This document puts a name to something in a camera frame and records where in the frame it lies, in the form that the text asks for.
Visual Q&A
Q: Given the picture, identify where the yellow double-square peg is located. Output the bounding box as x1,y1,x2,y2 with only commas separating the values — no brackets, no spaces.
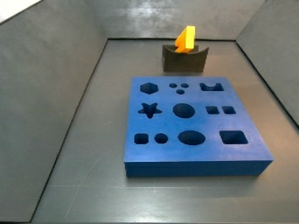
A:
175,25,195,53

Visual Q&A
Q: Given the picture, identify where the blue shape-sorting board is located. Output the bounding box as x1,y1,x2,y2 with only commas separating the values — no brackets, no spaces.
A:
124,76,274,177

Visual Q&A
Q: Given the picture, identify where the black curved holder stand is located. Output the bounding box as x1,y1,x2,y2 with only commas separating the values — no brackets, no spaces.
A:
163,45,210,73

